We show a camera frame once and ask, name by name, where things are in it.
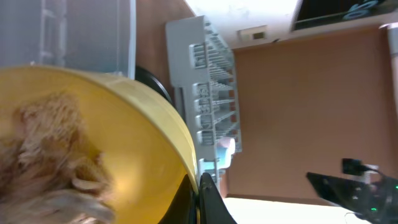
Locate round black tray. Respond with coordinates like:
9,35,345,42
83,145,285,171
135,65,173,104

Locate yellow bowl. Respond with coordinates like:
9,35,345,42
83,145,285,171
1,65,198,224

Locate food scraps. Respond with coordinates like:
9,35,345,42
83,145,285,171
1,93,116,223

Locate grey dishwasher rack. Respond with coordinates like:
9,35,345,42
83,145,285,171
165,16,242,184

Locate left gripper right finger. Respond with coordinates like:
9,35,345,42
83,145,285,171
198,173,237,224

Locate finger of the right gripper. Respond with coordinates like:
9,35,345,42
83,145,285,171
306,172,367,207

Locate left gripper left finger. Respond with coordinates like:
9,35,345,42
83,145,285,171
159,175,197,224

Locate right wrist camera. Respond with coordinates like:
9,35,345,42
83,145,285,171
341,158,379,184

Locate clear plastic bin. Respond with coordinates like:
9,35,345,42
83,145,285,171
1,0,137,79

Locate blue cup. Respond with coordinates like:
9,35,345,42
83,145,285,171
216,146,236,169

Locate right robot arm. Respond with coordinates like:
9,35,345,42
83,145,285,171
306,172,397,224

